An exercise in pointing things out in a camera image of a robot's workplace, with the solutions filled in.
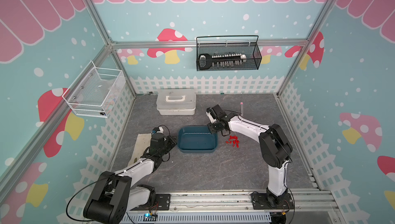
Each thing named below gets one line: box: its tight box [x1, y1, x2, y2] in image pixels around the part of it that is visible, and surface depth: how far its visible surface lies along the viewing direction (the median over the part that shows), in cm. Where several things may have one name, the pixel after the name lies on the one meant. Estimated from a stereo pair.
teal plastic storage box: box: [176, 125, 219, 154], surface depth 97 cm
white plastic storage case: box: [156, 88, 196, 116], surface depth 105 cm
